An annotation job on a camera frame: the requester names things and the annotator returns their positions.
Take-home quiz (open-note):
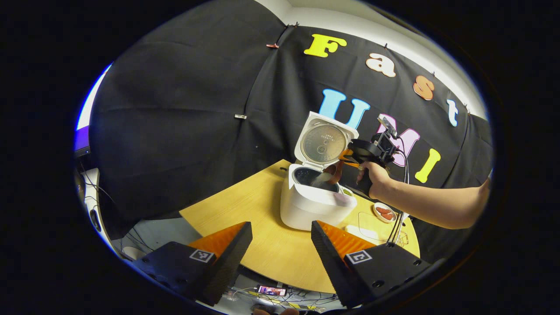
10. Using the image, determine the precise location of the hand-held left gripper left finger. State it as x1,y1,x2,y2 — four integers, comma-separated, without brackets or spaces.
131,222,253,307

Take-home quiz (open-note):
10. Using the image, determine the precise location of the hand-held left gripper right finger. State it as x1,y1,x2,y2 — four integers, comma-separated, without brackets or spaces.
311,220,431,308

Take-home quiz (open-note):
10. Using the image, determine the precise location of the brown wooden spoon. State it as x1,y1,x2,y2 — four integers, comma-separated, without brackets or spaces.
324,160,346,185

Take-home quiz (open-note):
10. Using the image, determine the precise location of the white rice cooker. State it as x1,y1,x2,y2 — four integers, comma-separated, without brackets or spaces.
280,111,359,231

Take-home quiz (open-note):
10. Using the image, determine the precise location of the smartphone with lit screen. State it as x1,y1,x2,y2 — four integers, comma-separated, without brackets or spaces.
256,285,287,297

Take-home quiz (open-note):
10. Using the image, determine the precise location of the white round plate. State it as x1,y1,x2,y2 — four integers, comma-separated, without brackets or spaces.
373,202,397,224

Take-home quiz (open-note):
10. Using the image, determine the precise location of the clear plastic tray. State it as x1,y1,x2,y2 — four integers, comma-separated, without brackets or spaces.
358,212,412,246

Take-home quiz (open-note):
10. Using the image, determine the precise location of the black backdrop cloth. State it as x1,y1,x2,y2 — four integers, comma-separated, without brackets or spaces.
90,0,493,263

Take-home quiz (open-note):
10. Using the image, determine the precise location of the lit display screen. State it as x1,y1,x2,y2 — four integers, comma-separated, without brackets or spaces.
74,63,113,158

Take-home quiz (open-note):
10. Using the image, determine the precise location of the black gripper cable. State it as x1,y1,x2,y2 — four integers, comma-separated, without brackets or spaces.
387,147,410,245

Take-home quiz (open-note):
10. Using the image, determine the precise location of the tangle of floor cables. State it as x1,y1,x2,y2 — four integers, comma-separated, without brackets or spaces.
118,225,344,312

